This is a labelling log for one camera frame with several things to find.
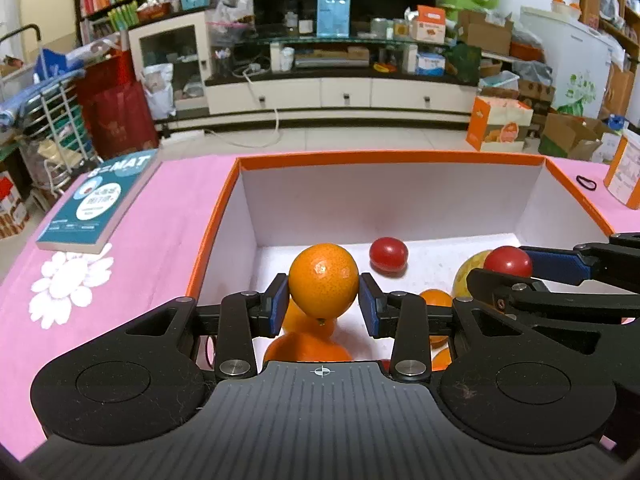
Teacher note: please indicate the small red gift bag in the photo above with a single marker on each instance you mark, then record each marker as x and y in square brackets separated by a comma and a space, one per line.
[107, 72]

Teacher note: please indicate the orange cardboard box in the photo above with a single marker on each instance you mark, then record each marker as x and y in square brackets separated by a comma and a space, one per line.
[380, 205]

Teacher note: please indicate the blue white mask box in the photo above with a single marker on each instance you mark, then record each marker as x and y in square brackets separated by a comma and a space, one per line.
[430, 65]

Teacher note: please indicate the open brown cardboard box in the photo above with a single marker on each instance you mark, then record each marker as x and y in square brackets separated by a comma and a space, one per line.
[565, 135]

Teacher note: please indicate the orange fruit gift carton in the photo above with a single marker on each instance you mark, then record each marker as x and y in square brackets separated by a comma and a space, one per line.
[500, 127]

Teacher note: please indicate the dark green bag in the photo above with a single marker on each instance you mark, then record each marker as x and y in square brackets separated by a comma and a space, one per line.
[465, 62]

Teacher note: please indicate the white freezer with leaf decal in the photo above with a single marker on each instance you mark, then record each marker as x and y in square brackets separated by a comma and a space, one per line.
[570, 50]

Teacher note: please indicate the large orange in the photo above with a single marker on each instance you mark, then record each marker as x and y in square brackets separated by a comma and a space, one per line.
[305, 349]

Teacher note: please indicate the teal book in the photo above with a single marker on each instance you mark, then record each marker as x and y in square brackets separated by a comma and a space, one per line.
[100, 200]

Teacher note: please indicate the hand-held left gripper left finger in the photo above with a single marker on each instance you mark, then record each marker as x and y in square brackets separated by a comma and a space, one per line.
[280, 305]

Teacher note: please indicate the yellow-green pear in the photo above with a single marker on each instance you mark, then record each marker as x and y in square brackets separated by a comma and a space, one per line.
[470, 272]

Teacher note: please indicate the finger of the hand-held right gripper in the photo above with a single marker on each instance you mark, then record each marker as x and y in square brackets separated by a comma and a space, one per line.
[550, 261]
[550, 302]

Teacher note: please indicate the orange white small box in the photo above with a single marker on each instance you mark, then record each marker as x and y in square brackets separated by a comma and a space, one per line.
[429, 25]

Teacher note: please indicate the white printed bag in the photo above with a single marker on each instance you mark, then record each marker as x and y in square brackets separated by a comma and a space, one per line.
[159, 90]

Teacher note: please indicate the silver media player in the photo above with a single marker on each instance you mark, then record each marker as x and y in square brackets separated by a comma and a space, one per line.
[330, 59]

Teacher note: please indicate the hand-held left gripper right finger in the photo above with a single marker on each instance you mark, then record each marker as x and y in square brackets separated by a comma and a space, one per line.
[369, 307]

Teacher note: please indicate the beige standing air conditioner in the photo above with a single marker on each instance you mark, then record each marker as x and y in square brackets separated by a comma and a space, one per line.
[47, 0]

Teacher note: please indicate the white TV cabinet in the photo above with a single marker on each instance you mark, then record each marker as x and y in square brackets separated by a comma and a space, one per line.
[300, 92]

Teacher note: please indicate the red cherry tomato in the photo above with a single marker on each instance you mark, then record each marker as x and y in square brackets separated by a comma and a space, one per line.
[388, 255]
[507, 260]

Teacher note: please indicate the orange white carton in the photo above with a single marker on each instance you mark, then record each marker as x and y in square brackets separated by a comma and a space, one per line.
[625, 175]

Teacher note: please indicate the white glass-door cabinet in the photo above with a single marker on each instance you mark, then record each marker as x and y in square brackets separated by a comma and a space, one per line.
[167, 20]

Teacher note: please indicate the large red gift bag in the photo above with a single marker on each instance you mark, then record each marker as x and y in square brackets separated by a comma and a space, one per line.
[117, 120]

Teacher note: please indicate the red white carton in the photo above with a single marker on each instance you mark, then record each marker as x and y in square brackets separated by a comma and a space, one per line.
[10, 205]

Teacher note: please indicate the small orange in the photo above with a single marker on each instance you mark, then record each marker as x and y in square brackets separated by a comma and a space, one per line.
[442, 360]
[324, 280]
[436, 299]
[297, 320]

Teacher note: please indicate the light blue packet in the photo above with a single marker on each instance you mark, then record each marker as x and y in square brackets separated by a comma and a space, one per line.
[333, 15]

